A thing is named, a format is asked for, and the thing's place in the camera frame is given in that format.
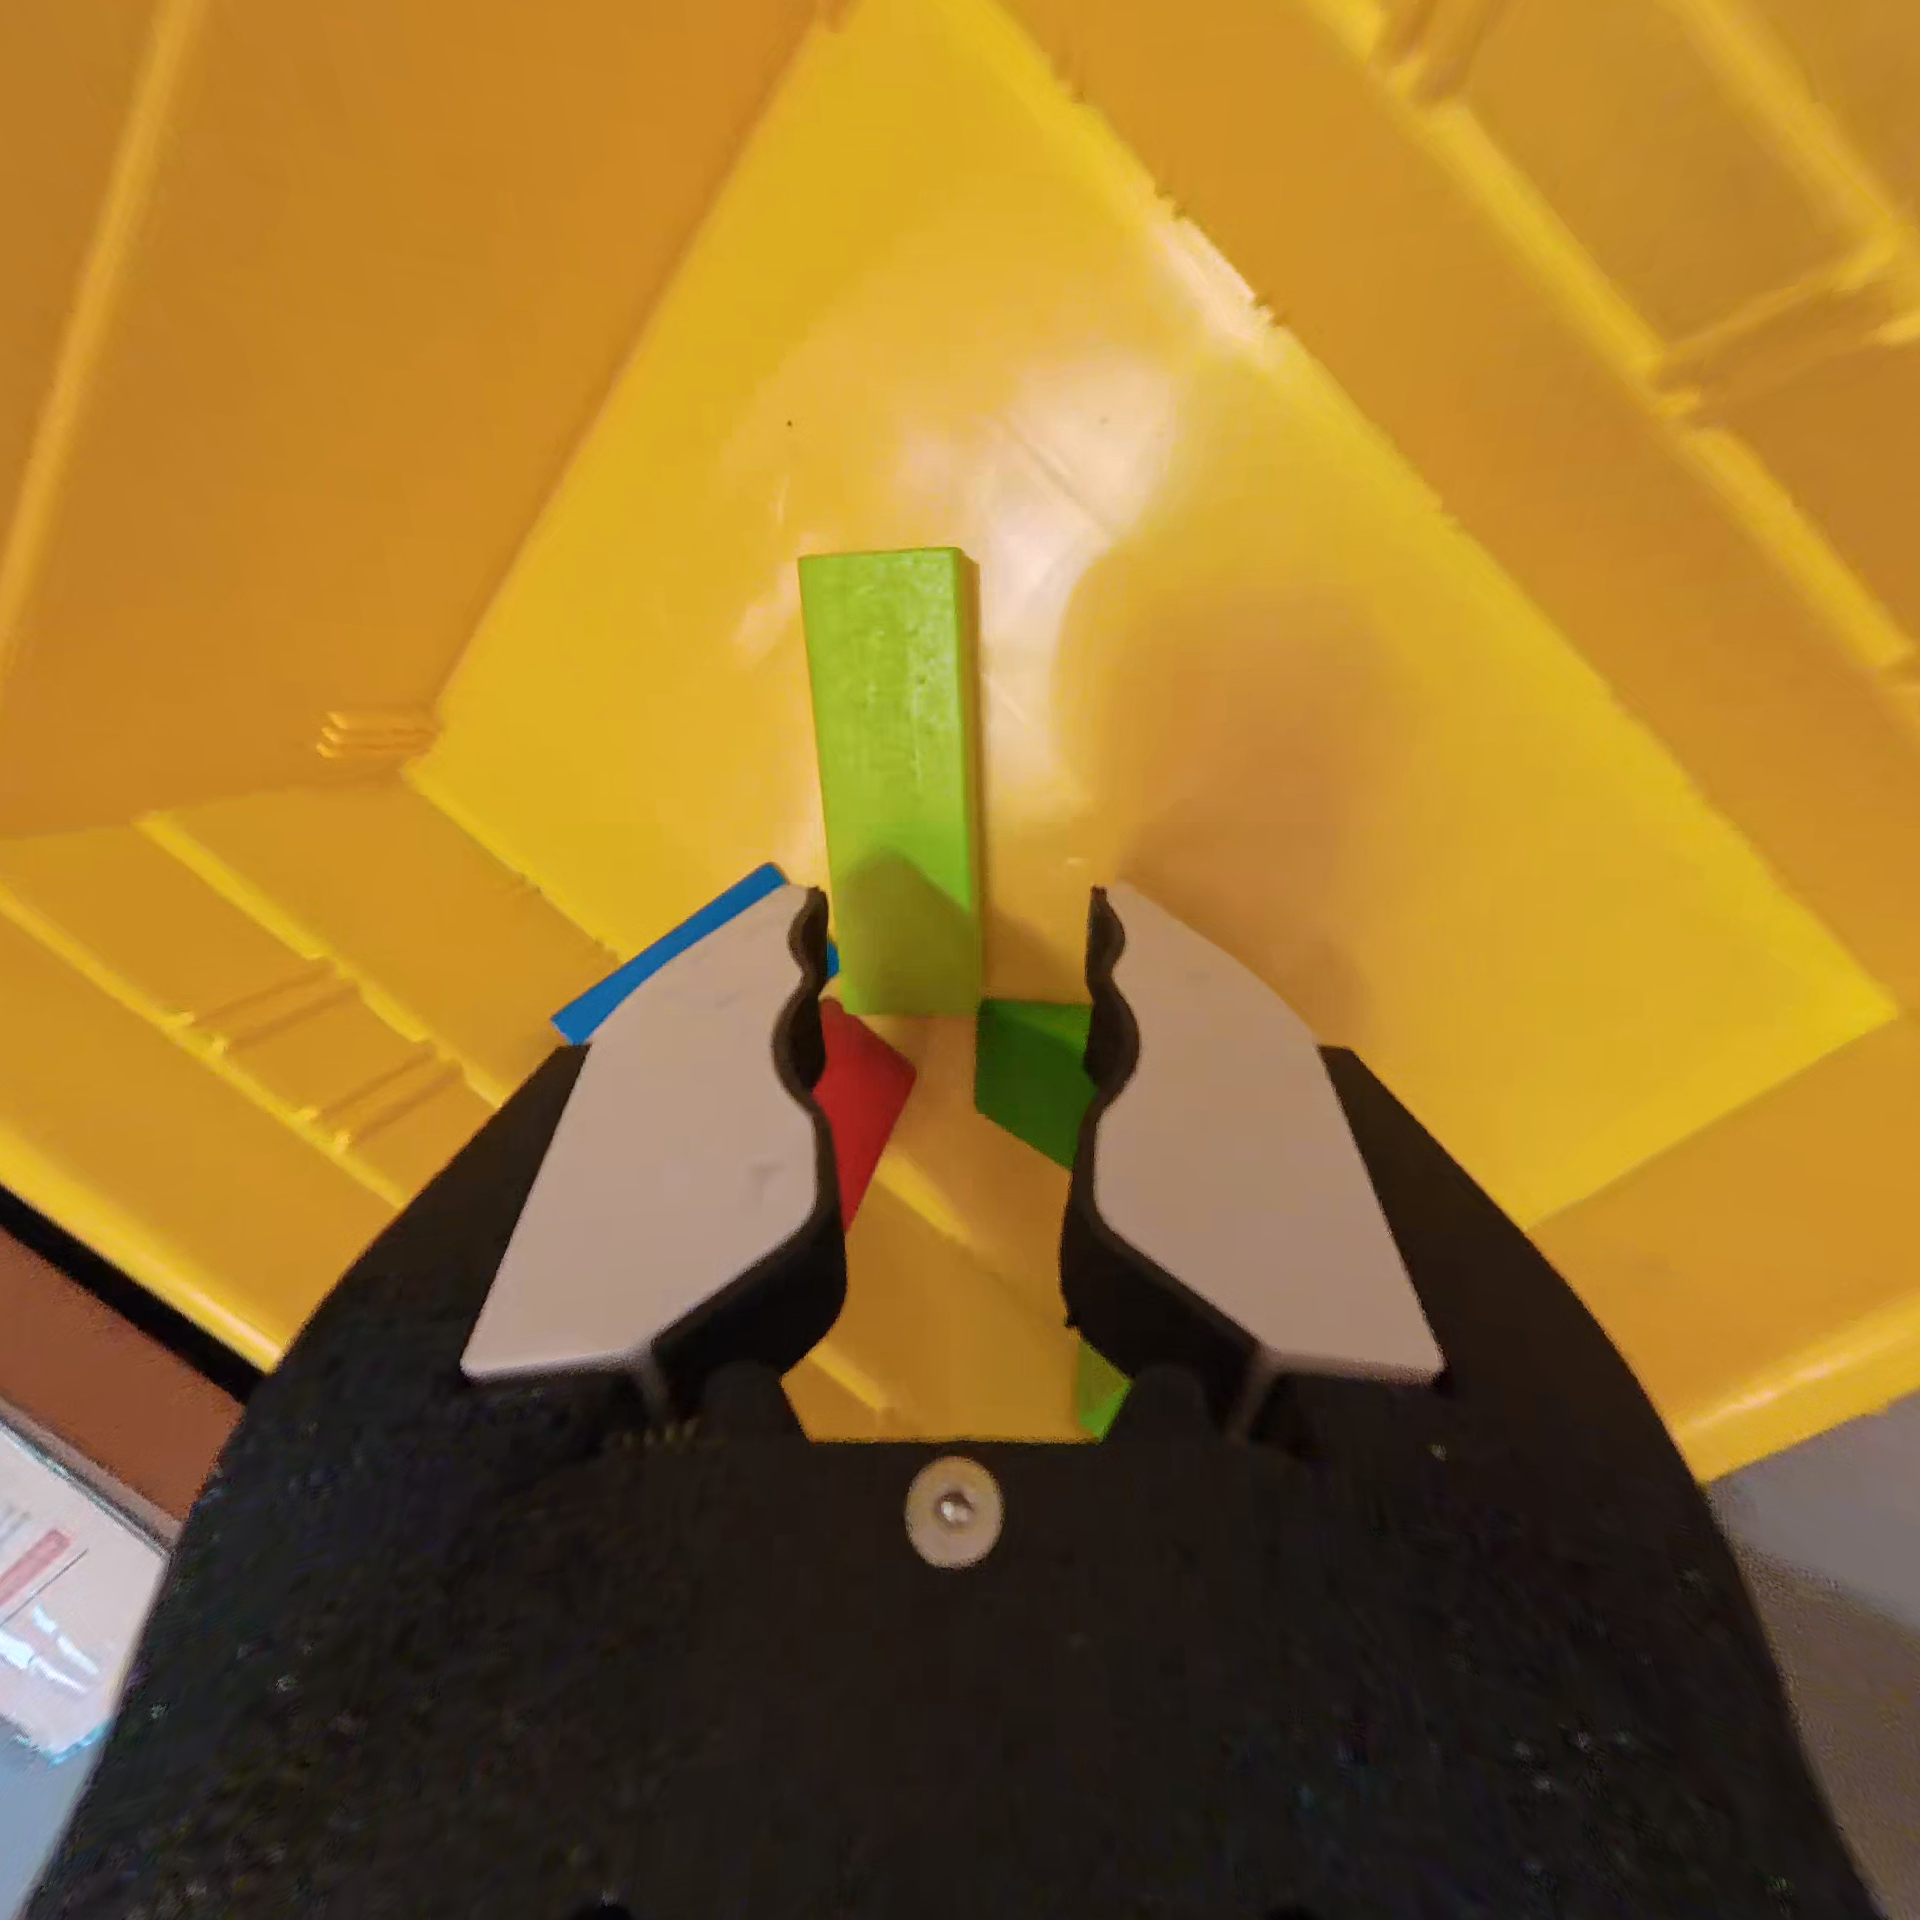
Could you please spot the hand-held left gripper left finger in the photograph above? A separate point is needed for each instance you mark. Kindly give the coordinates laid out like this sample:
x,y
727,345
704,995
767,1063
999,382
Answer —
x,y
675,1142

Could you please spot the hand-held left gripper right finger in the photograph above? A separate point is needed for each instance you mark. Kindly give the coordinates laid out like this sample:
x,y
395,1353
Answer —
x,y
1244,1156

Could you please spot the light green wooden block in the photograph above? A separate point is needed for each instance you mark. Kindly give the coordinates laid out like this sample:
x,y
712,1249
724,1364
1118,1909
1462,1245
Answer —
x,y
902,780

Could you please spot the yellow plastic bin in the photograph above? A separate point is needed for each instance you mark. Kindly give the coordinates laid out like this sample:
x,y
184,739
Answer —
x,y
1350,629

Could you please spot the red wooden block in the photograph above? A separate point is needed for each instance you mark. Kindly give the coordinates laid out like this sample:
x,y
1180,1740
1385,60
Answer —
x,y
857,1102

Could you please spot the blue wooden block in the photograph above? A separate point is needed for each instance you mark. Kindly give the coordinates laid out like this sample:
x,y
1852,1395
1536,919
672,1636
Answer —
x,y
662,950

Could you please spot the dark green wooden block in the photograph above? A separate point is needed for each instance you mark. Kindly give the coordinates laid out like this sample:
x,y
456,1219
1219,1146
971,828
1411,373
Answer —
x,y
1036,1081

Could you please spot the white printed paper sheet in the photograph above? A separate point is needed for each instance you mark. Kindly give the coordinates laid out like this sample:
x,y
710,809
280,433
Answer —
x,y
59,1605

